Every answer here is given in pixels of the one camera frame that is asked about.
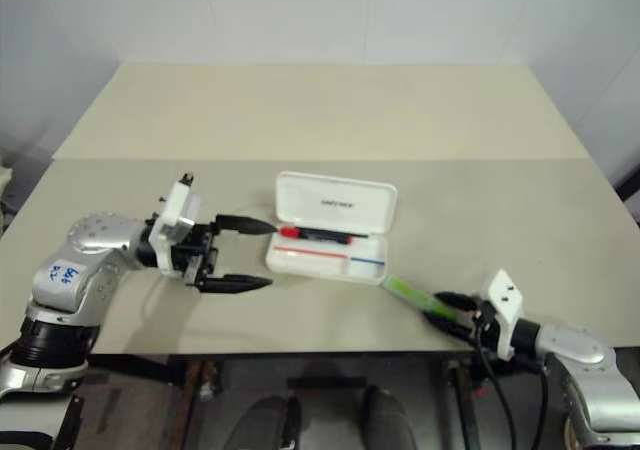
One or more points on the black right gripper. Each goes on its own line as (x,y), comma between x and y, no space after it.
(477,325)

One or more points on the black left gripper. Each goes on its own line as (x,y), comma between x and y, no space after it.
(197,252)

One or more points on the green marker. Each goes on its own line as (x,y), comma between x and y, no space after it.
(412,295)

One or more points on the black marker with red cap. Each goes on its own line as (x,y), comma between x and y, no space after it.
(320,233)

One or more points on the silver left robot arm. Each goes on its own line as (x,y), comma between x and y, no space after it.
(75,270)

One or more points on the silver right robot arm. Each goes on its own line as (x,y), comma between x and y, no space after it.
(585,370)

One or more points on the white open pencil case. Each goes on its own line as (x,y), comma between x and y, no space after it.
(335,202)

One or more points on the rusty metal table leg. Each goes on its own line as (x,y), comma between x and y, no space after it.
(182,405)
(462,400)

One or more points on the dark rounded shape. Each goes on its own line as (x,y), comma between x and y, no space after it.
(265,420)
(390,420)

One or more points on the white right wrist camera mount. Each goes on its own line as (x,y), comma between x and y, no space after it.
(505,300)

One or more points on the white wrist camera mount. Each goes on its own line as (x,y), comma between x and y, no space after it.
(172,220)
(505,300)

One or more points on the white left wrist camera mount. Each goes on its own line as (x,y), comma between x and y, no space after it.
(172,220)

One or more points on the dark table frame bar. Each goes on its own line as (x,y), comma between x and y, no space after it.
(140,367)

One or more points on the dark object at wall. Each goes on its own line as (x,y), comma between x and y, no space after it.
(631,190)

